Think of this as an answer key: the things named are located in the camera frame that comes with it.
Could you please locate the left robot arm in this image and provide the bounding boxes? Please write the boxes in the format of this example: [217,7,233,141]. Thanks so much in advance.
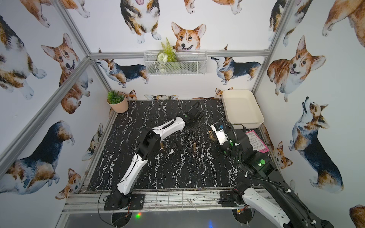
[107,102,203,209]

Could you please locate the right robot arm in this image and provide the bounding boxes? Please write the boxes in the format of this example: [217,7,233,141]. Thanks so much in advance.
[208,128,333,228]

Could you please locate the pink card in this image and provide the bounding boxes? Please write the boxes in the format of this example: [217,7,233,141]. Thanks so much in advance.
[246,130,269,153]

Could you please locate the cream rectangular tray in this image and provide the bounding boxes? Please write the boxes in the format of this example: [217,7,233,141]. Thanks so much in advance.
[222,90,264,129]

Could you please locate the green fern with white flower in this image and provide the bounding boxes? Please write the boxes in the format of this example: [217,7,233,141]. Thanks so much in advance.
[157,38,177,74]

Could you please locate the potted green plant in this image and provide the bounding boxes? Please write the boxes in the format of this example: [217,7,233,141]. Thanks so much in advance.
[107,90,128,114]

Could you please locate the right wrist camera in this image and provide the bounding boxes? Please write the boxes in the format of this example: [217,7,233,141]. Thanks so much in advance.
[211,121,228,145]

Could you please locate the white wire basket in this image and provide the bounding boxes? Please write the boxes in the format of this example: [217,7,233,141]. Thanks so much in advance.
[144,50,208,76]

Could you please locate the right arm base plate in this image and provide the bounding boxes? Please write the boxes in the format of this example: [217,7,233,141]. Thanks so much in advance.
[219,190,260,208]

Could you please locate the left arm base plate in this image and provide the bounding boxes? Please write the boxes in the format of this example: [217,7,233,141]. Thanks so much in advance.
[104,194,145,211]

